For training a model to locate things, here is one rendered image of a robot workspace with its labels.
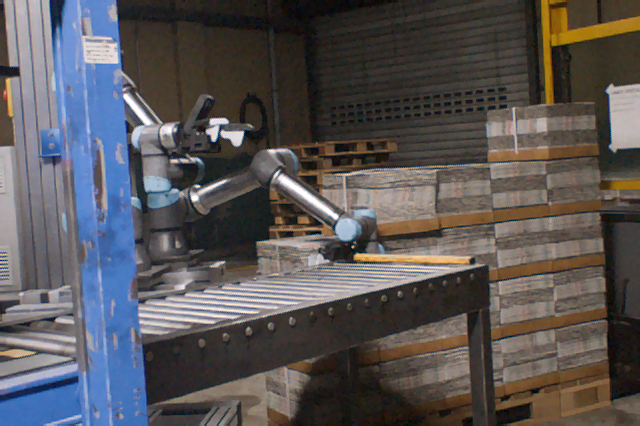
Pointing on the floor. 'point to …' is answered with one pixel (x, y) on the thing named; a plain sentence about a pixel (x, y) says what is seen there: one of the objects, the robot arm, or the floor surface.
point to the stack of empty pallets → (330, 156)
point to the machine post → (98, 211)
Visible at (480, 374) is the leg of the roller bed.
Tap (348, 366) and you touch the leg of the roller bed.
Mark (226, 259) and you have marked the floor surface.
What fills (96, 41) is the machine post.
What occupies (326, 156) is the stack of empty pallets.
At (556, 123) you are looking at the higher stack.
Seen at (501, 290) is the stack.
